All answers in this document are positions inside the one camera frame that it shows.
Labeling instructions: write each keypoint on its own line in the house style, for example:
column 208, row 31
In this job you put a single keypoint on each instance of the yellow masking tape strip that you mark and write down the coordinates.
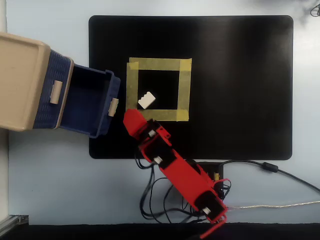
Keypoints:
column 132, row 87
column 160, row 63
column 184, row 90
column 160, row 115

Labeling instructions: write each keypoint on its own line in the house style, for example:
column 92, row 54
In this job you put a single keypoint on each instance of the beige plastic drawer cabinet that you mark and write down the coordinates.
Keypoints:
column 20, row 80

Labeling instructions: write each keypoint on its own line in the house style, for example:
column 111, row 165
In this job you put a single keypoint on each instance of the black table mat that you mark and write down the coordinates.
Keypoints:
column 237, row 87

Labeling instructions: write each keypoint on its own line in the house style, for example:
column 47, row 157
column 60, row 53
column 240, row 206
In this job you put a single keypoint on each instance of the black backdrop cloth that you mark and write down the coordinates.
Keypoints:
column 75, row 232

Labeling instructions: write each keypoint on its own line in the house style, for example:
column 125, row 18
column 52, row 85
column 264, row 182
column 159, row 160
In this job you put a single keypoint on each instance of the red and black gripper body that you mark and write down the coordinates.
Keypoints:
column 157, row 136

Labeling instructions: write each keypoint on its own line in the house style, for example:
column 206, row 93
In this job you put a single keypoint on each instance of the white toy brick cube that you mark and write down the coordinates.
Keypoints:
column 147, row 100

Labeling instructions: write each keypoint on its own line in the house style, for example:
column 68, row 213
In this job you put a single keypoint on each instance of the aluminium profile post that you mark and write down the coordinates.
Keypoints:
column 12, row 221

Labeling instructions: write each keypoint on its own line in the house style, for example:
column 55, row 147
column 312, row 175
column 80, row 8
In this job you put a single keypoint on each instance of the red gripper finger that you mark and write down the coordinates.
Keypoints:
column 138, row 118
column 131, row 125

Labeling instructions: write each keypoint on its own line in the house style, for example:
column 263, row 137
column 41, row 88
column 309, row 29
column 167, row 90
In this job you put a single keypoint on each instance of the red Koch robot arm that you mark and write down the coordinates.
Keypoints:
column 190, row 180

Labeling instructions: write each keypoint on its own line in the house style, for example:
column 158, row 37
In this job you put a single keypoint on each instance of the blue woven-pattern drawer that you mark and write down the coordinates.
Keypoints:
column 50, row 70
column 85, row 100

